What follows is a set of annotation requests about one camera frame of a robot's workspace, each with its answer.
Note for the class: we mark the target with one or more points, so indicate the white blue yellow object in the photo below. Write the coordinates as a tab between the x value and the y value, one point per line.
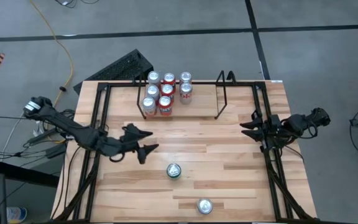
15	214

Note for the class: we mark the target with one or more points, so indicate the green Sprite can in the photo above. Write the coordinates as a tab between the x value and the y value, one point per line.
174	170

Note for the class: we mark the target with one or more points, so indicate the black power brick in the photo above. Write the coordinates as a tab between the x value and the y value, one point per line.
56	151

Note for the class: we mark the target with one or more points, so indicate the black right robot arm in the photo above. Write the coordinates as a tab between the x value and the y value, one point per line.
303	123

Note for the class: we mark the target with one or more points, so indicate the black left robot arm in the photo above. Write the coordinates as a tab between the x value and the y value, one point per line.
61	123

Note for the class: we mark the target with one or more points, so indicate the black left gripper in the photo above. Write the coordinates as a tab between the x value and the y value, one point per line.
130	146

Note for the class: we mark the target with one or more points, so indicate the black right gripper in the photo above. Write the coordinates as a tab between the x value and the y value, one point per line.
272	130

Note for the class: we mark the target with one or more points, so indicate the black power strip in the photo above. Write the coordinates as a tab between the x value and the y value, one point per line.
40	139

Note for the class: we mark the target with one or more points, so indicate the white pink Spindrift can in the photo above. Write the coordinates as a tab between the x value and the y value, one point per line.
153	76
152	91
148	105

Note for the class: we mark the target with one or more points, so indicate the orange Fanta can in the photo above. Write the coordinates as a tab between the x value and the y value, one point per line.
165	105
169	77

